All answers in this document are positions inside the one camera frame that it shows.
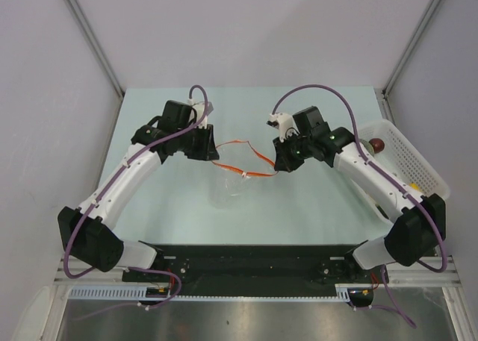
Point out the green melon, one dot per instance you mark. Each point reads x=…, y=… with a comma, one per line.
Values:
x=368, y=147

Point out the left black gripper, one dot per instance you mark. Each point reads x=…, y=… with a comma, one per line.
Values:
x=207, y=151

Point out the white cable duct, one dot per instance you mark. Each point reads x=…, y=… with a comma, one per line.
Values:
x=149, y=295

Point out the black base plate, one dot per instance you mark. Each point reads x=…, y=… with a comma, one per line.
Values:
x=255, y=270

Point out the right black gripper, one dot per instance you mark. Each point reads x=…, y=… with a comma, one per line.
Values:
x=284, y=162

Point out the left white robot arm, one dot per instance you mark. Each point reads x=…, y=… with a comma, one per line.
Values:
x=87, y=231

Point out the white plastic basket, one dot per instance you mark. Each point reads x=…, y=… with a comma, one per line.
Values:
x=403, y=160

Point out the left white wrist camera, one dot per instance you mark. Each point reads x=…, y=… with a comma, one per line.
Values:
x=198, y=109

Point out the dark red plum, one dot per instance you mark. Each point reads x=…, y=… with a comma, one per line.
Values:
x=377, y=144

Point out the clear zip top bag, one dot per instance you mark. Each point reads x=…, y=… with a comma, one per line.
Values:
x=241, y=168

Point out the green avocado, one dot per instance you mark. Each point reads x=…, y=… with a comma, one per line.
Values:
x=381, y=211

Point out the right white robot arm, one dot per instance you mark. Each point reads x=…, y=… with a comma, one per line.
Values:
x=418, y=220

